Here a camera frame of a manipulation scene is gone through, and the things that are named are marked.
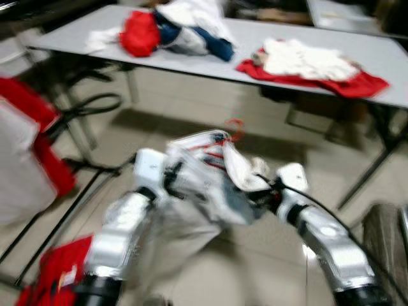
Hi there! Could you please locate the silver white jacket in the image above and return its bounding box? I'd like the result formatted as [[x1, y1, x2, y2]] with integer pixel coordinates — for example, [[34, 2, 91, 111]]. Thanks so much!
[[131, 129, 276, 300]]

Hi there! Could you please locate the red clothes hanger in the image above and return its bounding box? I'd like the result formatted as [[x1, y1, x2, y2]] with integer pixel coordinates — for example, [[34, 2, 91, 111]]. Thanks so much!
[[188, 118, 247, 168]]

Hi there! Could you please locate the brown fabric chair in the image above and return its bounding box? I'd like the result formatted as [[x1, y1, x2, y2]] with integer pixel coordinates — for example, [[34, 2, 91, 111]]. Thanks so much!
[[361, 203, 408, 306]]

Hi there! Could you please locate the blue white garment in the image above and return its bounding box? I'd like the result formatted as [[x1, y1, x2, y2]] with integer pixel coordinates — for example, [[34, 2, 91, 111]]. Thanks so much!
[[152, 0, 237, 62]]

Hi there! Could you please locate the cream white garment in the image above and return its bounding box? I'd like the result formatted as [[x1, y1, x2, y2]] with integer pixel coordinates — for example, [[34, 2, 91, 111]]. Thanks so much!
[[258, 37, 361, 82]]

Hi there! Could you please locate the red fabric heap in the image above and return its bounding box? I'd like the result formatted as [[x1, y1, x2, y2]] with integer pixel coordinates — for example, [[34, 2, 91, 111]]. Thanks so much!
[[16, 235, 94, 306]]

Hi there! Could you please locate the red bundled garment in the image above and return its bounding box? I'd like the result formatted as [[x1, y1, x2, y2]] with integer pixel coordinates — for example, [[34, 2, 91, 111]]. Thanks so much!
[[119, 10, 162, 58]]

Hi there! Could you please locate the plain white t-shirt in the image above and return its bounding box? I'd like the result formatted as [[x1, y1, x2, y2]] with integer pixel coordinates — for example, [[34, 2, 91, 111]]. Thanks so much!
[[0, 96, 59, 228]]

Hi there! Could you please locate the white crumpled cloth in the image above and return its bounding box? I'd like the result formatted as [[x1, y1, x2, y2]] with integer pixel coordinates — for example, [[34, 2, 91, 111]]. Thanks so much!
[[85, 27, 125, 54]]

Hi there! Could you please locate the grey folding table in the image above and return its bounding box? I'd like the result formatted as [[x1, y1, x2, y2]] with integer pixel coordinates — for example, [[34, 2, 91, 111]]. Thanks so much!
[[306, 0, 386, 34], [27, 3, 408, 211]]

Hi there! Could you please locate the cardboard box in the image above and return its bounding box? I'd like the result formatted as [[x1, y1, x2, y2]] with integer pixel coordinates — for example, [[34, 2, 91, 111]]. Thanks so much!
[[237, 6, 313, 26]]

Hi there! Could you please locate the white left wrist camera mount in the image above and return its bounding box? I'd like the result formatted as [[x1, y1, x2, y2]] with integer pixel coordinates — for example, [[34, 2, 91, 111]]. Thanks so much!
[[132, 148, 170, 195]]

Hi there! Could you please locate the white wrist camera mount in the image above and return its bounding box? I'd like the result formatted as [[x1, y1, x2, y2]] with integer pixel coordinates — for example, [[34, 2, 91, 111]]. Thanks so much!
[[275, 163, 310, 217], [132, 148, 170, 195]]

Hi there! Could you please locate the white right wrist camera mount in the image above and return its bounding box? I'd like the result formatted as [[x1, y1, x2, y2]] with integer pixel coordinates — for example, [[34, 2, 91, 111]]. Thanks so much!
[[275, 163, 310, 217]]

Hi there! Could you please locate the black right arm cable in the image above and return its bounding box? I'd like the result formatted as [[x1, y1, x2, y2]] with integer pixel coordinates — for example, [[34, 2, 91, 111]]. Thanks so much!
[[273, 180, 408, 303]]

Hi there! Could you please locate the black cable loop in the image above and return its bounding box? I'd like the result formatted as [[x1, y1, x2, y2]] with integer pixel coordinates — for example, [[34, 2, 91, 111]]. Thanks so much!
[[61, 92, 124, 138]]

